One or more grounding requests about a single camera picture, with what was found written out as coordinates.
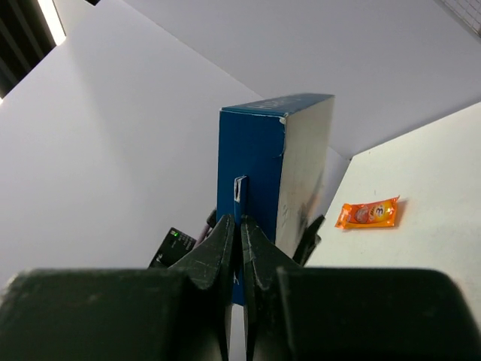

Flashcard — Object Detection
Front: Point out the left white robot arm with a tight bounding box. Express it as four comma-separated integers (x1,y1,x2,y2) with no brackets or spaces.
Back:
148,209,325,268

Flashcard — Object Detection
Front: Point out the orange razor bag far left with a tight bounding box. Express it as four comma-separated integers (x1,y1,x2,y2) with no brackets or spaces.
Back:
334,196,400,230

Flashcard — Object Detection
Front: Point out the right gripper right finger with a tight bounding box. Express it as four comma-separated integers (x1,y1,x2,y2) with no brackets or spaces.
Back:
240,217,480,360

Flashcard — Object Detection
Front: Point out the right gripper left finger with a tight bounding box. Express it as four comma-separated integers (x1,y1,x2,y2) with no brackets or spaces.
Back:
1,215,235,360

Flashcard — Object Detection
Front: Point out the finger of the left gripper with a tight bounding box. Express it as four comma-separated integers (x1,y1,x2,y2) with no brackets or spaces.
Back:
292,214,325,265

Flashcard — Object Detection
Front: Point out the white wire wooden shelf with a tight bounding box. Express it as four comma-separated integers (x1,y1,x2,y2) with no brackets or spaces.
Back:
436,0,481,38

